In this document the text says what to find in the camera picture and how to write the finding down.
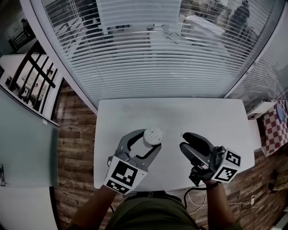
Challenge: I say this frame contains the red white checkered cloth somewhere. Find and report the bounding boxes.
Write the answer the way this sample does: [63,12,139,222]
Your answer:
[262,99,288,157]

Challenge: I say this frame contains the person's right forearm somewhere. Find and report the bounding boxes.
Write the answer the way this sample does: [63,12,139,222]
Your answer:
[203,180,239,230]

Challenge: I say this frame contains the metal door handle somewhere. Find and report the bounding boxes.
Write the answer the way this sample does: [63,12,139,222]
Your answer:
[0,164,6,187]

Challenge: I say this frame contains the wide white window blind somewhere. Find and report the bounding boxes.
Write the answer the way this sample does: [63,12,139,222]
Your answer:
[41,0,276,103]

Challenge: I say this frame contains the blue plate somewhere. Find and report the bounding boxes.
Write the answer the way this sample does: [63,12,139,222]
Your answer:
[276,104,288,123]

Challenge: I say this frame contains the black metal railing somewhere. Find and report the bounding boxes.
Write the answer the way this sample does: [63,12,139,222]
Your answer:
[8,40,58,115]

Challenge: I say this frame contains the black cable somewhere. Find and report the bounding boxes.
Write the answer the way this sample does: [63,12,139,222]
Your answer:
[183,186,209,208]

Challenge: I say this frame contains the person's left forearm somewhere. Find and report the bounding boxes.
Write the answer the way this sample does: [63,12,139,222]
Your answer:
[68,184,118,230]

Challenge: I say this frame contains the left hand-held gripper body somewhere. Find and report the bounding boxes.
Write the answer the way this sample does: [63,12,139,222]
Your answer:
[103,146,149,195]

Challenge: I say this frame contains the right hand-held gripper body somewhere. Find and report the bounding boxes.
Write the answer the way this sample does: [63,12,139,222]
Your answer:
[188,146,242,187]

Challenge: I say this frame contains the narrow white window blind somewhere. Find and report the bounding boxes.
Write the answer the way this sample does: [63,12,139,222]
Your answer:
[225,13,288,111]

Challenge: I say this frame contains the person's olive green clothing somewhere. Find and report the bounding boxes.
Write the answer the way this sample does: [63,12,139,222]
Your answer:
[105,190,200,230]

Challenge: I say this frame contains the white shelf board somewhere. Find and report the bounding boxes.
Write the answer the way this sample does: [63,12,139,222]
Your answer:
[247,100,278,118]

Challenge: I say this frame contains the frosted glass door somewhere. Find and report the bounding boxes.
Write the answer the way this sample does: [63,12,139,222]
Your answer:
[0,86,60,188]

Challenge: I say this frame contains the white cable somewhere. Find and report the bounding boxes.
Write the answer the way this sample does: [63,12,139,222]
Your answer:
[186,188,255,214]

